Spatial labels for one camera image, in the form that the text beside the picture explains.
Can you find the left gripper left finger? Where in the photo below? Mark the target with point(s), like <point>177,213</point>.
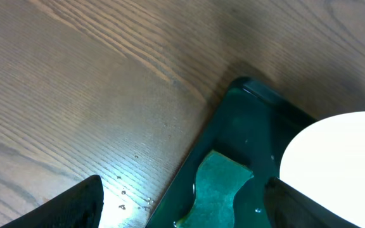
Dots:
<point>78,207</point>

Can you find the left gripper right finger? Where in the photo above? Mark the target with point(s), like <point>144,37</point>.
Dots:
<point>288,208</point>

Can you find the white pink plate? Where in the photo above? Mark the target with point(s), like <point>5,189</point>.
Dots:
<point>326,162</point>

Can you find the green sponge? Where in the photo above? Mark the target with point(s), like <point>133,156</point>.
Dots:
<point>217,181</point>

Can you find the black rectangular tray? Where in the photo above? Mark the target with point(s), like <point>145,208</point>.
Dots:
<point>252,126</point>

